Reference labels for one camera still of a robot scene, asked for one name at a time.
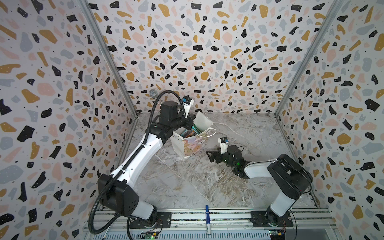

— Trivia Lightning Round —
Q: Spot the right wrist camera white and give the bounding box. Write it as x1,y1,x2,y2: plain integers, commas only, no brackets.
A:
218,137,229,154

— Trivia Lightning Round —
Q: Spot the teal fruit Fox's candy bag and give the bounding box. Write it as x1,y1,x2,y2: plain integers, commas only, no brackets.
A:
180,125,205,139

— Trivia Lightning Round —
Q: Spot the white paper gift bag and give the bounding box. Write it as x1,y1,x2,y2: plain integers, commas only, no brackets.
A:
170,112,217,159

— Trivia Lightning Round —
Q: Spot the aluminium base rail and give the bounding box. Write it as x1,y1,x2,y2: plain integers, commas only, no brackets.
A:
81,208,343,240

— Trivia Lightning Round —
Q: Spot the green circuit board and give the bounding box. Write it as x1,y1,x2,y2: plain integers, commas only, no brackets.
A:
139,231,159,240

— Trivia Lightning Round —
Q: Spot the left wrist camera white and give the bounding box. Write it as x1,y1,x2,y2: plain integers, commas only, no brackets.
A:
182,96,194,118

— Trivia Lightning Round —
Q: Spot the black corrugated cable conduit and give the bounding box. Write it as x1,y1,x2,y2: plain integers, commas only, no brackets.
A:
87,89,184,235

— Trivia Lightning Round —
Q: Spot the blue marker pen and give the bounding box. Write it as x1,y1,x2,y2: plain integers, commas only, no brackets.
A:
205,205,212,236

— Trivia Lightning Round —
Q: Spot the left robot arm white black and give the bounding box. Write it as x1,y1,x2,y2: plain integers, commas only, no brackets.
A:
95,96,194,223

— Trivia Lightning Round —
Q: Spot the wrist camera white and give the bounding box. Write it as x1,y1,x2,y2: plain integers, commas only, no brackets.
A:
182,96,194,118
218,137,229,154

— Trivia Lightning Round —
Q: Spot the glitter microphone on stand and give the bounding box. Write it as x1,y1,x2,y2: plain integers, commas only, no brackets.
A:
149,89,159,100

